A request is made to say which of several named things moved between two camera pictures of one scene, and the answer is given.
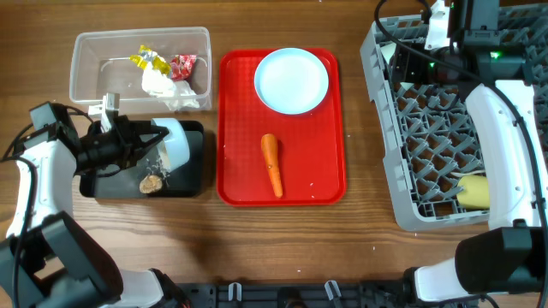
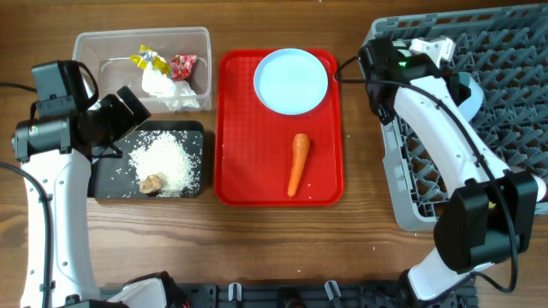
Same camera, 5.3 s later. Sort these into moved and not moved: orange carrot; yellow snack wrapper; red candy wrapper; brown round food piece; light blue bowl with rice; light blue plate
Moved: orange carrot; light blue bowl with rice
Not moved: light blue plate; yellow snack wrapper; red candy wrapper; brown round food piece
